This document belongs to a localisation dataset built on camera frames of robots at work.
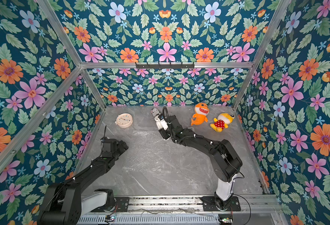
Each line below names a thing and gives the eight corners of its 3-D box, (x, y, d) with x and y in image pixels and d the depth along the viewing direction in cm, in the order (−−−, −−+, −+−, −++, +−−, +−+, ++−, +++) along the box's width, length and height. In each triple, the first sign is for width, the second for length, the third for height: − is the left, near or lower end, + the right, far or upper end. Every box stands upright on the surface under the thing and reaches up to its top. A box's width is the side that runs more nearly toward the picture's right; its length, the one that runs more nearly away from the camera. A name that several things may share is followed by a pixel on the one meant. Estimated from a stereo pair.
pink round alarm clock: (115, 127, 109) (114, 125, 106) (119, 115, 117) (118, 113, 114) (130, 127, 109) (129, 125, 106) (133, 115, 117) (132, 113, 114)
